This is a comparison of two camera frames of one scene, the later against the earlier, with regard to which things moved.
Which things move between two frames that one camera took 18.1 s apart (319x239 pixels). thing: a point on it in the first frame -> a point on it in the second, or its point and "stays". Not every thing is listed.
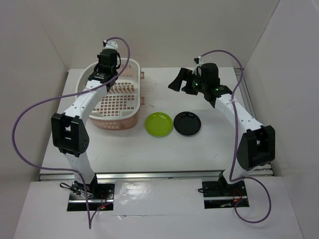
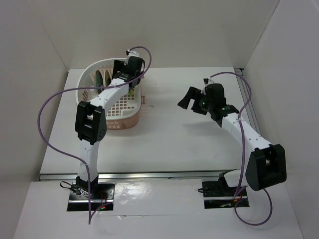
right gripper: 176,84 -> 192,93
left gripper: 98,62 -> 118,65
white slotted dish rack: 123,101 stays
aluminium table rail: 152,176 stays
